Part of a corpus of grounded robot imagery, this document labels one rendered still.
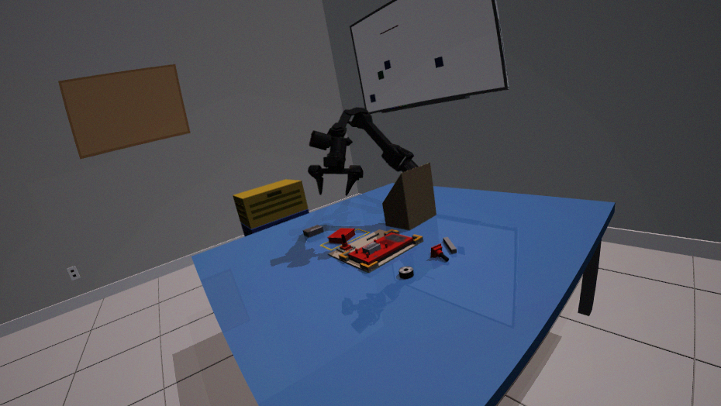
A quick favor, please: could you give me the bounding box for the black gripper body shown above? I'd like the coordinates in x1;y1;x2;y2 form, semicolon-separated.
308;150;364;178

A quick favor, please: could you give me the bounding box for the black toy car wheel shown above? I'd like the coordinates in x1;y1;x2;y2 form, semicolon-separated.
398;266;414;279

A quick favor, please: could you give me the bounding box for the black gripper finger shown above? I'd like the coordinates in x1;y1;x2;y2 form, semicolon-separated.
312;172;323;195
346;173;359;196

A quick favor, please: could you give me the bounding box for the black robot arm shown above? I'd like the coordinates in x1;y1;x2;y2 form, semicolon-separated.
309;108;418;172

